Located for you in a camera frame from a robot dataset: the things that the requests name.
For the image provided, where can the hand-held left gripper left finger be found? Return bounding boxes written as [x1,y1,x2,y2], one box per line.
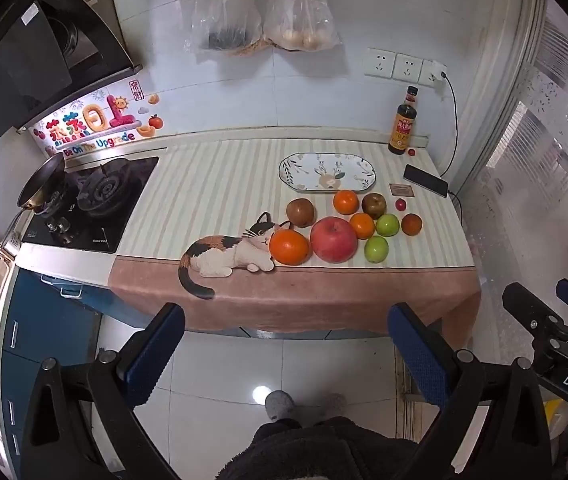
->
[18,302,185,480]

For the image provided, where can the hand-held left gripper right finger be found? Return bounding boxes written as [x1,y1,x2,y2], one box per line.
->
[388,302,552,480]

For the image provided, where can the green apple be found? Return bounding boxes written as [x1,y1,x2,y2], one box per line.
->
[364,235,389,263]
[375,213,401,237]

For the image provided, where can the large red apple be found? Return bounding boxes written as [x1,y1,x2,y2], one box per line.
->
[310,216,358,264]

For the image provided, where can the dark red apple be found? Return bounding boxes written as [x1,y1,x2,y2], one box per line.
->
[361,192,387,219]

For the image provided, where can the large orange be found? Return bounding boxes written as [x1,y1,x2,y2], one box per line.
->
[269,228,311,266]

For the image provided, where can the brown kiwi fruit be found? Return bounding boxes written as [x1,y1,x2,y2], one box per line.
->
[286,198,315,227]

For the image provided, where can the white oval floral plate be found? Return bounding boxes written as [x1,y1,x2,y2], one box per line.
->
[278,152,377,194]

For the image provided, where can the blue kitchen cabinet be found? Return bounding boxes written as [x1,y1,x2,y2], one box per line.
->
[0,267,129,480]

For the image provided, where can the black gas stove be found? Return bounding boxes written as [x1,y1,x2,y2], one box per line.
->
[21,156,159,254]

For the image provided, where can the grey slipper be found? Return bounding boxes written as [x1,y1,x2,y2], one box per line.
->
[265,390,297,422]

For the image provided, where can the person's dark trousers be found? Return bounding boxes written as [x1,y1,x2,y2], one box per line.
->
[216,414,425,480]

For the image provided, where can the frosted glass window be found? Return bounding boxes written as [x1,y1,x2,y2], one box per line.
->
[464,0,568,311]

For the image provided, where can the black smartphone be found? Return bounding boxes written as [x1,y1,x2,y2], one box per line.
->
[403,164,450,198]

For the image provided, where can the striped cat print tablecloth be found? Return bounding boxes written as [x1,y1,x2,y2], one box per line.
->
[108,139,482,336]

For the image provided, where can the metal frying pan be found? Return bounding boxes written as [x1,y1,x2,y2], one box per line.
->
[16,152,67,209]

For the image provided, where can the dark sauce bottle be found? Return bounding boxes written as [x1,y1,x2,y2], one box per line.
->
[388,86,419,156]

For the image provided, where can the black range hood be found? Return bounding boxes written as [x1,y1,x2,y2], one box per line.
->
[0,0,143,136]

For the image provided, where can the clear plastic bag dark contents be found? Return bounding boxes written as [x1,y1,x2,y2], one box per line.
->
[186,0,265,56]

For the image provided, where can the clear plastic bag with eggs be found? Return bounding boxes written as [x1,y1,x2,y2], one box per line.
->
[263,0,342,53]

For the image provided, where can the black charging cable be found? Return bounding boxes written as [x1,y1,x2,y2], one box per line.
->
[441,72,465,221]

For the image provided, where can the colourful wall sticker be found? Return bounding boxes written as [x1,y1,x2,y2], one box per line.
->
[31,79,165,158]

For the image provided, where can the white wall outlet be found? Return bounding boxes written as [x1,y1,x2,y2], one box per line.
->
[365,48,397,80]
[393,53,423,83]
[419,60,447,89]

